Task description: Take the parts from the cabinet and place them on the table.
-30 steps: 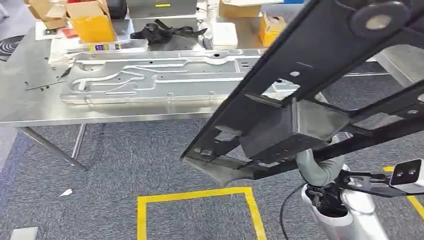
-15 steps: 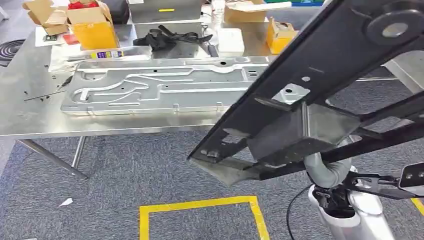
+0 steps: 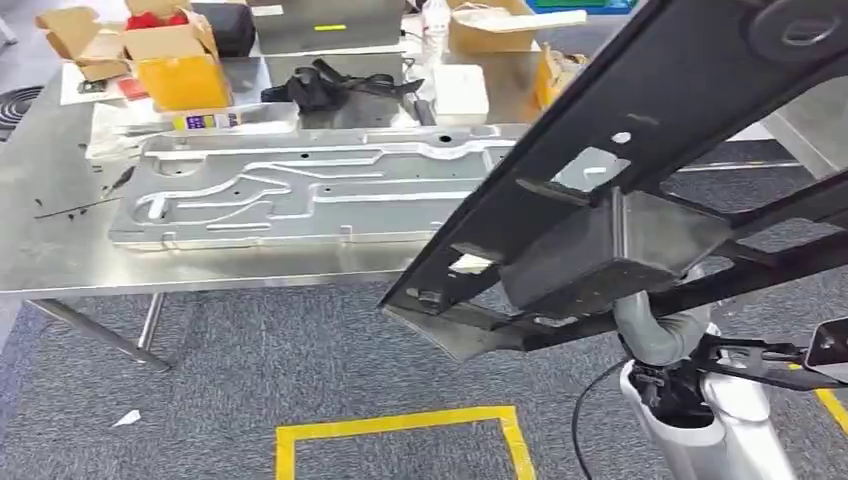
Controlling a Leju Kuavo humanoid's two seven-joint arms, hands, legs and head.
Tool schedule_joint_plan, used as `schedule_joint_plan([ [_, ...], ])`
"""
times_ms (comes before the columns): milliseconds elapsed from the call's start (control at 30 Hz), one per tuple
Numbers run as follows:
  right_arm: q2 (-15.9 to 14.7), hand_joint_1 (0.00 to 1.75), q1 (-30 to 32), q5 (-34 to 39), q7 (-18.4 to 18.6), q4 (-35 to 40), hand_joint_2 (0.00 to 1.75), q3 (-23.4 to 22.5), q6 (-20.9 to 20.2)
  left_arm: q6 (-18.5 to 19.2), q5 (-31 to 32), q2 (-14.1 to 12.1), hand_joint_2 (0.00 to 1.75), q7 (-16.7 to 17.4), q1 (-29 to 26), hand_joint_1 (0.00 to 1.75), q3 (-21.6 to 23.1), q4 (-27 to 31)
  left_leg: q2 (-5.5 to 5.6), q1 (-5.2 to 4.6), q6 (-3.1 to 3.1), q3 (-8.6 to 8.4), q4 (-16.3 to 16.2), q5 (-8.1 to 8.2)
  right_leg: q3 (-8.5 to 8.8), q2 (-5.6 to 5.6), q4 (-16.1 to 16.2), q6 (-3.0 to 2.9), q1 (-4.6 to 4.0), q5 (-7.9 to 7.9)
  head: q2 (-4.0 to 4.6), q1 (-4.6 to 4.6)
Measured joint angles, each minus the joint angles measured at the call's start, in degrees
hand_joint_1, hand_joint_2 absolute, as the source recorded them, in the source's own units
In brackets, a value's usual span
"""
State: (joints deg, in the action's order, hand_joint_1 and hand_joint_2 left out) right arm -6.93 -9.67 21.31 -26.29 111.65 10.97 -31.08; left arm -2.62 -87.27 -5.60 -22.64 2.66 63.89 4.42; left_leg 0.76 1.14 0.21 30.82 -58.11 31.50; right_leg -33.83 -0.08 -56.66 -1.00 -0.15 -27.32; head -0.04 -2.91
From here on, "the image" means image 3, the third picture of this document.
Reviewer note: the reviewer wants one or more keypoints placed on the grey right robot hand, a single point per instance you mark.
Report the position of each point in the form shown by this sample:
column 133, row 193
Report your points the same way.
column 659, row 338

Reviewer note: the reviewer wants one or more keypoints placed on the black plastic plate with cutouts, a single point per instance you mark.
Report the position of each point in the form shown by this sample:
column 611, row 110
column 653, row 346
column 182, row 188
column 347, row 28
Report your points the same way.
column 662, row 86

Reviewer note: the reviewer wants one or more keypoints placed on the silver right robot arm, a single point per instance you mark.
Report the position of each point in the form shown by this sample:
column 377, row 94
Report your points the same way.
column 742, row 430

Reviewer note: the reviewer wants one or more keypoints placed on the yellow floor tape strip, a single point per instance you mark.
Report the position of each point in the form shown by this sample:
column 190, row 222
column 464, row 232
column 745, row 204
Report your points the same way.
column 831, row 403

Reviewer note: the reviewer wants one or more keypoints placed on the yellow floor tape square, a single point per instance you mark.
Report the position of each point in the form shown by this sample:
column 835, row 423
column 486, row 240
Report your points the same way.
column 397, row 422

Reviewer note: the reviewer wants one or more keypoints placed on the yellow brown package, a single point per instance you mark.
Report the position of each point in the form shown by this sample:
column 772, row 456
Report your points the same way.
column 553, row 79

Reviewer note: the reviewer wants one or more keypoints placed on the white square box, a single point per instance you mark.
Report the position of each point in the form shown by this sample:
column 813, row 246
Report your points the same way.
column 462, row 96

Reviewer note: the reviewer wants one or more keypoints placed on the blue crate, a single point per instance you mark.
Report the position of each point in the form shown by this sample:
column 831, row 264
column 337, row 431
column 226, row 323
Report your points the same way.
column 583, row 6

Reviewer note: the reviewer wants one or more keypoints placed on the brown cardboard box with paper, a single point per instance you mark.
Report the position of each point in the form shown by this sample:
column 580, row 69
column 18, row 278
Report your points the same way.
column 490, row 36

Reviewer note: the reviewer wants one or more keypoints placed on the clear plastic bottle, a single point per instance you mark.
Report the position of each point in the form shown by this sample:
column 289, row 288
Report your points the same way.
column 435, row 26

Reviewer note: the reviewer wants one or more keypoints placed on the stamped grey metal panel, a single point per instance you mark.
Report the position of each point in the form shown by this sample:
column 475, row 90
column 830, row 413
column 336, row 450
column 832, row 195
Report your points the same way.
column 298, row 199

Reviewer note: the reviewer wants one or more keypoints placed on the grey metal case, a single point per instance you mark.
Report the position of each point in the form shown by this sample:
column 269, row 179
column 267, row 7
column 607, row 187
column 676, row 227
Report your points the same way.
column 331, row 26

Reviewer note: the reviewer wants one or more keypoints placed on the small labelled white box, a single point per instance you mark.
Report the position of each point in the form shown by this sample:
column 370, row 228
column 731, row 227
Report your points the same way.
column 205, row 122

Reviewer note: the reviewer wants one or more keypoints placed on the black bag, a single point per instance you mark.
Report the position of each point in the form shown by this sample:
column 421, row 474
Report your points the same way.
column 228, row 30

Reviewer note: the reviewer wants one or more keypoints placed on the white paper scrap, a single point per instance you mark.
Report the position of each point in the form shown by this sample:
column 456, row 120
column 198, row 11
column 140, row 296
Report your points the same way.
column 128, row 418

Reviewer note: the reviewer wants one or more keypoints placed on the yellow box with brown flaps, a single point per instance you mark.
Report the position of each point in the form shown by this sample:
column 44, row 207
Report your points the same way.
column 182, row 83

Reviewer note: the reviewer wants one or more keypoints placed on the red item in box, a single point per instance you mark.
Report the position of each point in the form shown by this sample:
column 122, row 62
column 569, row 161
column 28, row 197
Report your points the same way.
column 156, row 20

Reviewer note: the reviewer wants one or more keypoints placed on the white paper with red card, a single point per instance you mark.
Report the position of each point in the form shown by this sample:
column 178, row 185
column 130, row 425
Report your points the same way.
column 99, row 93

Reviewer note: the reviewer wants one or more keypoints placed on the steel work table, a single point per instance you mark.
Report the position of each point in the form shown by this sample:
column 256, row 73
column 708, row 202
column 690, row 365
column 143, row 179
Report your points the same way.
column 53, row 225

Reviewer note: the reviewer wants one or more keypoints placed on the open brown cardboard box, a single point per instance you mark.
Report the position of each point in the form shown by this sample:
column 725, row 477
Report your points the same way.
column 79, row 40

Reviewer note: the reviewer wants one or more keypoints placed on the black coiled mat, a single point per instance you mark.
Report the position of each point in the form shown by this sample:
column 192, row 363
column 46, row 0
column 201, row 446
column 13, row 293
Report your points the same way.
column 16, row 109

